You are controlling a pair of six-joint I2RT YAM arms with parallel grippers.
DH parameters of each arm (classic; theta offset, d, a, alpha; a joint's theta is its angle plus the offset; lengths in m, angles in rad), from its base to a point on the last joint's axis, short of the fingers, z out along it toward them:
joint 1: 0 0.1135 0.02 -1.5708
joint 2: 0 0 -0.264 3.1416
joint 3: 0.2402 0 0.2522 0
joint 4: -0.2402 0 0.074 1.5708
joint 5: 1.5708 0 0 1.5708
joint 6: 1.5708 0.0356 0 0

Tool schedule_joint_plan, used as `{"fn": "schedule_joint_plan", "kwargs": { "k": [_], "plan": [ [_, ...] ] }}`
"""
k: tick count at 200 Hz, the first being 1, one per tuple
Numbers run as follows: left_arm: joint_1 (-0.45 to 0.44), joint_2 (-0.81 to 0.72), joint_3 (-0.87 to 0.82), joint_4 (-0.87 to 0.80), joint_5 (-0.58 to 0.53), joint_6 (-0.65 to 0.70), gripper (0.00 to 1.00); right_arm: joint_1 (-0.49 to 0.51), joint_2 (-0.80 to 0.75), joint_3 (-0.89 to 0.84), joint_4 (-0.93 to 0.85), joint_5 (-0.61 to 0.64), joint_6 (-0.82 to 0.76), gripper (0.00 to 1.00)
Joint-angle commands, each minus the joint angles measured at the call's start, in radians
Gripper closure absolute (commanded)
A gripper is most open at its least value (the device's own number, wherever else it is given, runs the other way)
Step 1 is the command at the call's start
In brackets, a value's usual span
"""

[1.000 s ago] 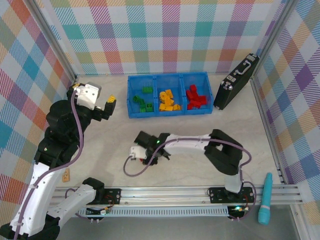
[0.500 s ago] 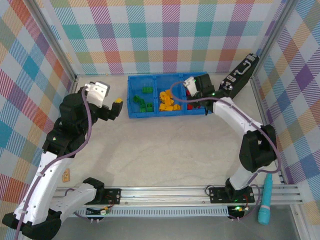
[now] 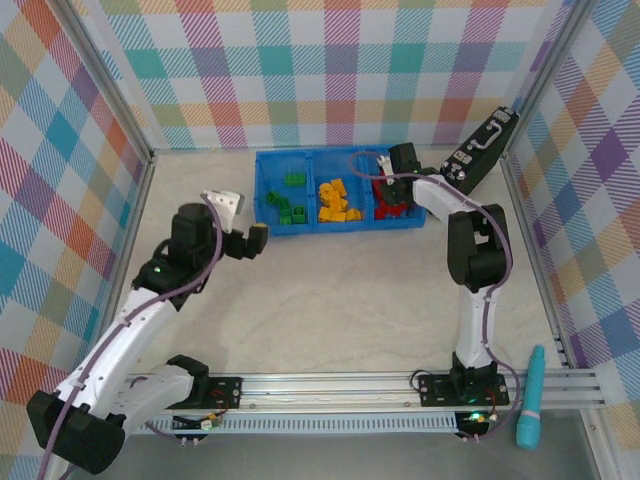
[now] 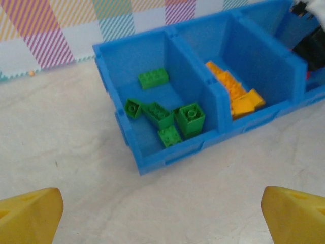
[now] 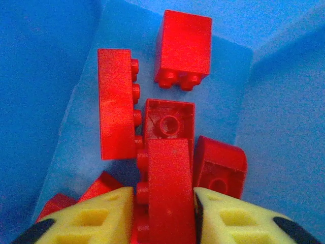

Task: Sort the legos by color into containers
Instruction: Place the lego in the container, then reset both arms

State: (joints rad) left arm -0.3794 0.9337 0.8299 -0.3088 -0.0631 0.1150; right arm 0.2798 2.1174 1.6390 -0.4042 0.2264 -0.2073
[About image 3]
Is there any white slotted cable duct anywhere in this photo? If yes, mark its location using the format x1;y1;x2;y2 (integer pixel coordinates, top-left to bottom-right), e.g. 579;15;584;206
147;412;460;435

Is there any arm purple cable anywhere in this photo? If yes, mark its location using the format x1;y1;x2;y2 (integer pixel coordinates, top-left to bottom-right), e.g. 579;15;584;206
37;192;224;480
348;151;521;444

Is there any blue three-compartment plastic bin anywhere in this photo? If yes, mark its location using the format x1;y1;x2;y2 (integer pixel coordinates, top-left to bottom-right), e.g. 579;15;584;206
255;144;429;240

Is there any aluminium frame floor rail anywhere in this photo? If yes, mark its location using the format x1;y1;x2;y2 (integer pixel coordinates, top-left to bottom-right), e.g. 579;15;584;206
498;149;584;370
105;149;158;326

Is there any teal handheld tool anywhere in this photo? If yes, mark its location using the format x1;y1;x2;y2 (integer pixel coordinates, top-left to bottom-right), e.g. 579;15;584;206
515;344;548;450

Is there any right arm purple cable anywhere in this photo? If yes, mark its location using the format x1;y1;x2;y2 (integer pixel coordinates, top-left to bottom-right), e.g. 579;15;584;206
348;151;521;444

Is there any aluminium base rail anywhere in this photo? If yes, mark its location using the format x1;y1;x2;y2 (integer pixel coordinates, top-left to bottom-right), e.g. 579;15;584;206
119;368;609;414

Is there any aluminium frame post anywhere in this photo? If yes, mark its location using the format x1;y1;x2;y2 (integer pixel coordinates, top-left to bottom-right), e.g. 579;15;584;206
508;0;599;121
58;0;156;162

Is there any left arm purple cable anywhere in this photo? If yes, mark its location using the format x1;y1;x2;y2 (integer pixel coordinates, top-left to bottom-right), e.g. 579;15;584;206
37;192;224;480

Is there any black briefcase with metal handle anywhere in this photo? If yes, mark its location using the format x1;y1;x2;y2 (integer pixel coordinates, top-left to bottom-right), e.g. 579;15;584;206
438;106;521;199

